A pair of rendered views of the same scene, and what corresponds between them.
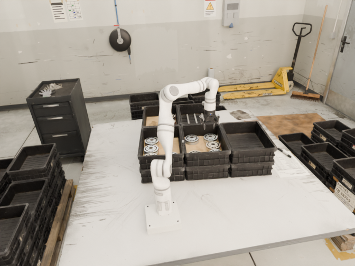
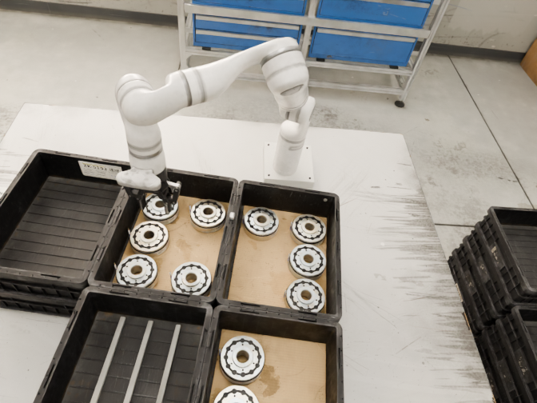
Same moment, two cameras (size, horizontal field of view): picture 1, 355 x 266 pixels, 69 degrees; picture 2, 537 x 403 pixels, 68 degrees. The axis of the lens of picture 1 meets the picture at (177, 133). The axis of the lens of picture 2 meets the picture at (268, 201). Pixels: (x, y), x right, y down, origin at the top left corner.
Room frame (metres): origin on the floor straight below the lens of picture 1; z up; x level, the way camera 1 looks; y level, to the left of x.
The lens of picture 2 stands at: (2.16, 0.05, 1.80)
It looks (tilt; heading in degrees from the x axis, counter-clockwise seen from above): 50 degrees down; 180
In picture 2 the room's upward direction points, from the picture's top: 10 degrees clockwise
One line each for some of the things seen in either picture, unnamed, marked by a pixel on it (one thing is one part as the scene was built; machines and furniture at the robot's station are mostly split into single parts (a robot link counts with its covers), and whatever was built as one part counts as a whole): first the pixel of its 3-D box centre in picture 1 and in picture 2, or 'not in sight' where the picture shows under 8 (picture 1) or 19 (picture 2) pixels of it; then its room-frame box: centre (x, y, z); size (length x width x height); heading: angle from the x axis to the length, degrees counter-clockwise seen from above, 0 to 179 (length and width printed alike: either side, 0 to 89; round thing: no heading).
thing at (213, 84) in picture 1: (211, 90); (139, 114); (1.55, -0.23, 1.27); 0.09 x 0.07 x 0.15; 36
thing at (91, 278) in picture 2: (203, 138); (172, 227); (1.56, -0.18, 0.92); 0.40 x 0.30 x 0.02; 2
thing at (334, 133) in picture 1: (333, 142); not in sight; (2.36, -1.68, 0.31); 0.40 x 0.30 x 0.34; 9
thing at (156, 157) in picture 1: (160, 141); (284, 244); (1.55, 0.12, 0.92); 0.40 x 0.30 x 0.02; 2
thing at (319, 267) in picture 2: (150, 148); (308, 260); (1.55, 0.19, 0.86); 0.10 x 0.10 x 0.01
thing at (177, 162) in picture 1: (161, 146); (281, 254); (1.55, 0.12, 0.87); 0.40 x 0.30 x 0.11; 2
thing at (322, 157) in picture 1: (324, 170); not in sight; (1.90, -1.35, 0.31); 0.40 x 0.30 x 0.34; 9
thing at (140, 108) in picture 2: (205, 84); (157, 98); (1.55, -0.19, 1.32); 0.14 x 0.09 x 0.07; 126
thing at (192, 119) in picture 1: (196, 119); (125, 394); (1.96, -0.17, 0.87); 0.40 x 0.30 x 0.11; 2
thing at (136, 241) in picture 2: (213, 144); (149, 236); (1.56, -0.25, 0.86); 0.10 x 0.10 x 0.01
